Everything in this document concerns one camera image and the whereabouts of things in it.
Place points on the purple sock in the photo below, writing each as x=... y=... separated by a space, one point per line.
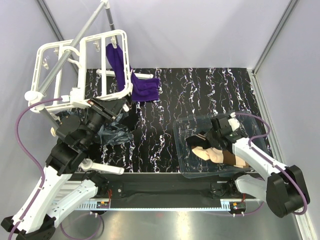
x=144 y=90

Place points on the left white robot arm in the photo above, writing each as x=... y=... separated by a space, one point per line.
x=39 y=217

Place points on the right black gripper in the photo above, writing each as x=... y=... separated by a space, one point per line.
x=211 y=140

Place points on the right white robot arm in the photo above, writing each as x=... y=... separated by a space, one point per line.
x=281 y=187

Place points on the black marbled mat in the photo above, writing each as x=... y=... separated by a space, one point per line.
x=183 y=92

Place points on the white plastic clip hanger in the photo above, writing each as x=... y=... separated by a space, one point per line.
x=117 y=37

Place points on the brown striped sock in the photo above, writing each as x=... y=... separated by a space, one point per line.
x=233 y=160

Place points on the black striped sock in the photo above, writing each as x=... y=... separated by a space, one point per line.
x=130 y=118
x=198 y=140

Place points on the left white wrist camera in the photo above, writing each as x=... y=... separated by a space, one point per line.
x=75 y=98

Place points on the cream sock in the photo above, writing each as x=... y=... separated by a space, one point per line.
x=212 y=154

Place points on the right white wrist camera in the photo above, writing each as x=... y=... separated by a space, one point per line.
x=233 y=121

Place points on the clear plastic bin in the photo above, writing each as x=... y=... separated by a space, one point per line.
x=190 y=165

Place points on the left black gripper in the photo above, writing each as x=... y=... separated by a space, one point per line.
x=108 y=108

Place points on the dark leaf patterned cloth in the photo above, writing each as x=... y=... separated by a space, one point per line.
x=115 y=135

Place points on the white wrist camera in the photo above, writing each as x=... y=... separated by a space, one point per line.
x=75 y=98
x=233 y=121

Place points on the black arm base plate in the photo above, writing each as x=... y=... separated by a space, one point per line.
x=170 y=191

